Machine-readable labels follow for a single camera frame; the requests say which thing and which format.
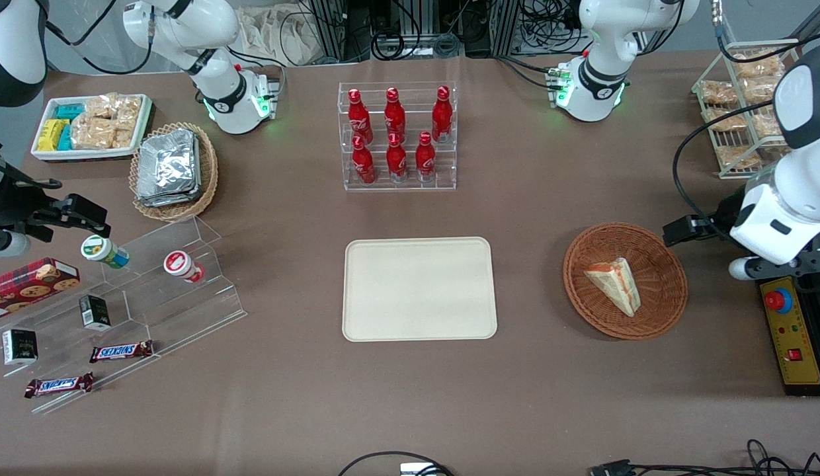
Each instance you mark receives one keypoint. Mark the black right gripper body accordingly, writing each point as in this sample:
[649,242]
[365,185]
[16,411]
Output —
[14,206]

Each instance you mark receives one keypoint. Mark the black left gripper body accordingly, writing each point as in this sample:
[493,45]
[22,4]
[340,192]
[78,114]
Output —
[729,215]

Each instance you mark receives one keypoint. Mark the triangular sandwich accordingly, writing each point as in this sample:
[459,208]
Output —
[615,284]

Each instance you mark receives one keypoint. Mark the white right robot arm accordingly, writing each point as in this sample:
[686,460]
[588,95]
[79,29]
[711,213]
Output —
[211,26]

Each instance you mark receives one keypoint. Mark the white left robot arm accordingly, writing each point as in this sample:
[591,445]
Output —
[602,39]

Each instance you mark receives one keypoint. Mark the brown wicker basket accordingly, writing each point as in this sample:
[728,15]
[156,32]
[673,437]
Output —
[661,284]

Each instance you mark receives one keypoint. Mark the white rectangular snack tray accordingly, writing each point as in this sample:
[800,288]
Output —
[86,155]

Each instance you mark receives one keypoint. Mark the light wicker basket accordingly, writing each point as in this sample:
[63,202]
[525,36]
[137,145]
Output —
[208,175]

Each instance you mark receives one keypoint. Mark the beige plastic tray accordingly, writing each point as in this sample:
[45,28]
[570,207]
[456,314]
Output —
[420,291]

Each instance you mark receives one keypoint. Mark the green lid yogurt cup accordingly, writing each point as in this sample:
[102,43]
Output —
[99,250]

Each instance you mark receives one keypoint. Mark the clear crispy snack bag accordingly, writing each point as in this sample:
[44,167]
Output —
[757,66]
[737,157]
[767,125]
[725,119]
[759,91]
[717,93]

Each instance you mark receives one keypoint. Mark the yellow snack pack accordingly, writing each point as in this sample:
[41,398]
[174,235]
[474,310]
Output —
[51,135]

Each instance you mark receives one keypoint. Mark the teal snack pack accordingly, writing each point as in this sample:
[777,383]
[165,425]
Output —
[69,112]
[66,139]

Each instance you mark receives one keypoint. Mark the clear cracker bag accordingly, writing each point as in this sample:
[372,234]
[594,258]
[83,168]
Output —
[116,108]
[99,134]

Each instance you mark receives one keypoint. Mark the small black green box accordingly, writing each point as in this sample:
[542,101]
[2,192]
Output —
[94,313]

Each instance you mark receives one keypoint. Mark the red lid yogurt cup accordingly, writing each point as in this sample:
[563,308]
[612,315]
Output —
[178,263]

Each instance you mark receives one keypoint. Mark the red tartan cookie box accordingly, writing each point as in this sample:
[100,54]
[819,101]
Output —
[26,287]

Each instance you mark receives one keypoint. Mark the silver foil packs stack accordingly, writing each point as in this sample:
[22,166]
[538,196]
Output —
[168,165]

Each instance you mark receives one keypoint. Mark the clear acrylic step shelf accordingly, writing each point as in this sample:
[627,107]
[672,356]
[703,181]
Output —
[152,311]

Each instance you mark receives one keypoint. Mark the snickers chocolate bar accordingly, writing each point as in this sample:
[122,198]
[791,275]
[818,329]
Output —
[121,352]
[59,385]

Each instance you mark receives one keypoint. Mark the yellow emergency stop control box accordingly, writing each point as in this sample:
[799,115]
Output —
[790,330]

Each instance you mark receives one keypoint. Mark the small black white box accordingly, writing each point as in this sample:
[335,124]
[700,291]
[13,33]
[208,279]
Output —
[20,347]

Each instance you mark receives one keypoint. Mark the white cloth bag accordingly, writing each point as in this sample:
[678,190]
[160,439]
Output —
[274,33]

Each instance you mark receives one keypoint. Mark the red cola bottle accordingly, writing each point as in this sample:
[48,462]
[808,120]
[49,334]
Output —
[397,162]
[442,118]
[395,118]
[425,160]
[364,165]
[359,119]

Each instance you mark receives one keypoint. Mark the clear acrylic bottle rack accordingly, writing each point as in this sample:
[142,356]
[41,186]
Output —
[410,186]

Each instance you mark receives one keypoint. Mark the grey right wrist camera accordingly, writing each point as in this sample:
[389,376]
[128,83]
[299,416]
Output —
[6,244]

